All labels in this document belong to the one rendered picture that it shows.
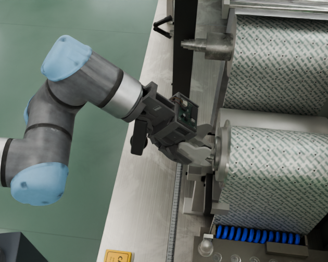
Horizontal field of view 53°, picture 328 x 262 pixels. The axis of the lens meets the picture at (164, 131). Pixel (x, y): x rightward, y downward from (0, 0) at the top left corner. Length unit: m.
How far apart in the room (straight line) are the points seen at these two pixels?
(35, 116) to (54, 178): 0.12
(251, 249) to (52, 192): 0.53
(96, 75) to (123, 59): 2.35
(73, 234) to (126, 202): 1.01
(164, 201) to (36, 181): 0.60
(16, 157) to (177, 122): 0.25
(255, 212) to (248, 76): 0.31
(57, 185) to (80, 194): 1.61
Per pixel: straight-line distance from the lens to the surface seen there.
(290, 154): 0.68
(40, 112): 0.57
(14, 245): 1.07
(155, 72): 1.39
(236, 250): 0.86
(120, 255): 0.96
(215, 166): 0.69
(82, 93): 0.54
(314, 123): 0.85
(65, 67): 0.52
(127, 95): 0.54
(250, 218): 0.84
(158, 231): 1.00
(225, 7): 0.74
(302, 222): 0.86
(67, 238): 2.02
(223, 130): 0.68
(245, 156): 0.66
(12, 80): 2.92
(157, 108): 0.56
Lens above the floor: 1.83
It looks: 52 degrees down
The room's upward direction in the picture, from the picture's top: straight up
